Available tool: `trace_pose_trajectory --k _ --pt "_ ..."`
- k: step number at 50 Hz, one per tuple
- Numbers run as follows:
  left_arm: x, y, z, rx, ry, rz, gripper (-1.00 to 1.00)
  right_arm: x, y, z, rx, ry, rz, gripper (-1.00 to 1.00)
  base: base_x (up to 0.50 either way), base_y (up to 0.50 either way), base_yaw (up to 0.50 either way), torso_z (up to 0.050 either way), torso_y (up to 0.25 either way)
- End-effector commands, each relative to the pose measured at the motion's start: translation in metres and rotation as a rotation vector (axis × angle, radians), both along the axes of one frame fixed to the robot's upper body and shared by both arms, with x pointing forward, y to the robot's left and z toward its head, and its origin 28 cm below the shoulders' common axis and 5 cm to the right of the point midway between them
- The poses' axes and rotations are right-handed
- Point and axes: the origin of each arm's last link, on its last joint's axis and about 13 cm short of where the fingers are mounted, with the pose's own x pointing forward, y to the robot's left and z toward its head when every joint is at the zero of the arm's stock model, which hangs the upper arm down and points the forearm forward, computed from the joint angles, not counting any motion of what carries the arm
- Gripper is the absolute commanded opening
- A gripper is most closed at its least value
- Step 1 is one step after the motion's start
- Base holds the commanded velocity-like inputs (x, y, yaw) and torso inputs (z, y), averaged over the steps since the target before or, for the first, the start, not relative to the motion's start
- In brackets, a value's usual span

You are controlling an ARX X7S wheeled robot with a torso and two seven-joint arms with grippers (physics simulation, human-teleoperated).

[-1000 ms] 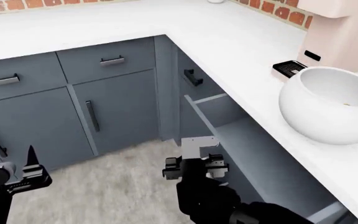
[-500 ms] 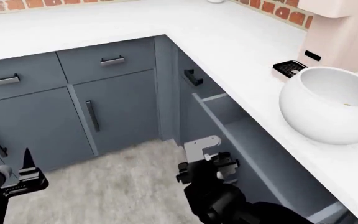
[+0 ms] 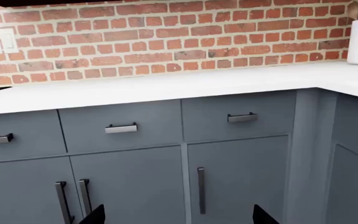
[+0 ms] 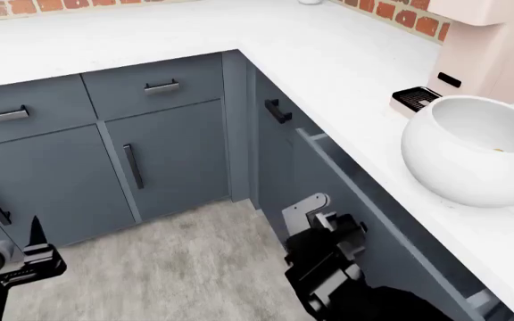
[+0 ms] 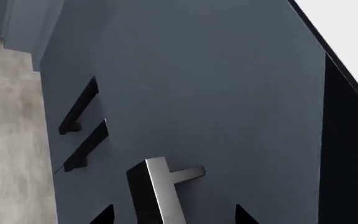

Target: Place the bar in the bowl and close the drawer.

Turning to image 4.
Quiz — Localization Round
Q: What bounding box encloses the black grille drip tray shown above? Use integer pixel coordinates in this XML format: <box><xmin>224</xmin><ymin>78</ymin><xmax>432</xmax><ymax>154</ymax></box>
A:
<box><xmin>388</xmin><ymin>86</ymin><xmax>444</xmax><ymax>119</ymax></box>

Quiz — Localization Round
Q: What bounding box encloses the silver black bar handle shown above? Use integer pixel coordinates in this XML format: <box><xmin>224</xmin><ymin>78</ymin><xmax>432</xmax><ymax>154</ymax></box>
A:
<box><xmin>0</xmin><ymin>104</ymin><xmax>31</xmax><ymax>125</ymax></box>
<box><xmin>144</xmin><ymin>78</ymin><xmax>181</xmax><ymax>96</ymax></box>

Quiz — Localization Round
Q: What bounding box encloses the wide grey cabinet door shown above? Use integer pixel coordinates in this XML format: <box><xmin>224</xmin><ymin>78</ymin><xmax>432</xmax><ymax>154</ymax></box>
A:
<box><xmin>0</xmin><ymin>123</ymin><xmax>138</xmax><ymax>249</ymax></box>

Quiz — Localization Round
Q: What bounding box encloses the pink coffee machine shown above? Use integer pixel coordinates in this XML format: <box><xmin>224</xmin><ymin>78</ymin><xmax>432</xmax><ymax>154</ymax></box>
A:
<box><xmin>425</xmin><ymin>0</ymin><xmax>514</xmax><ymax>105</ymax></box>

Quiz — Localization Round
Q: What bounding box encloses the long black door handle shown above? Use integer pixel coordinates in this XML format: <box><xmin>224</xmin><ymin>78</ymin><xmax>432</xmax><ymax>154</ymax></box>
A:
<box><xmin>122</xmin><ymin>143</ymin><xmax>145</xmax><ymax>191</ymax></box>

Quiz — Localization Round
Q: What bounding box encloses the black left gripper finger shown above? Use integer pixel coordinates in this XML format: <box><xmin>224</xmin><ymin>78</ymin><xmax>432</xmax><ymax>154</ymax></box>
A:
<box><xmin>28</xmin><ymin>215</ymin><xmax>51</xmax><ymax>256</ymax></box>

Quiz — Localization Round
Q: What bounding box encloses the short black drawer handle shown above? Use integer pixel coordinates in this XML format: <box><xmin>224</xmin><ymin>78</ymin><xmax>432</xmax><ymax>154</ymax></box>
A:
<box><xmin>263</xmin><ymin>98</ymin><xmax>294</xmax><ymax>126</ymax></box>

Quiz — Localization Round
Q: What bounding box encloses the open grey drawer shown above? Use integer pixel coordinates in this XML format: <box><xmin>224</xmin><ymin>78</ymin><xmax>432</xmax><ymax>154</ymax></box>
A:
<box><xmin>255</xmin><ymin>126</ymin><xmax>514</xmax><ymax>321</ymax></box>

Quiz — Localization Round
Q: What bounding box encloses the round white bowl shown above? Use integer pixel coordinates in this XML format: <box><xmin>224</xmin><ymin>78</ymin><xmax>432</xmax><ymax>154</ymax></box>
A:
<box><xmin>400</xmin><ymin>94</ymin><xmax>514</xmax><ymax>209</ymax></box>

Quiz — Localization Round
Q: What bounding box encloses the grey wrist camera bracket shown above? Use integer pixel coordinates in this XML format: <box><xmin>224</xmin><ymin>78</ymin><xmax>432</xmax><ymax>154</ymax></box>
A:
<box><xmin>280</xmin><ymin>192</ymin><xmax>332</xmax><ymax>235</ymax></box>

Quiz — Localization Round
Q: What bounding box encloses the wide grey drawer front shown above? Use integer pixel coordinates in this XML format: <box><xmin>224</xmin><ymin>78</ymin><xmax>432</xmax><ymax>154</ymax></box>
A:
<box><xmin>0</xmin><ymin>73</ymin><xmax>98</xmax><ymax>149</ymax></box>

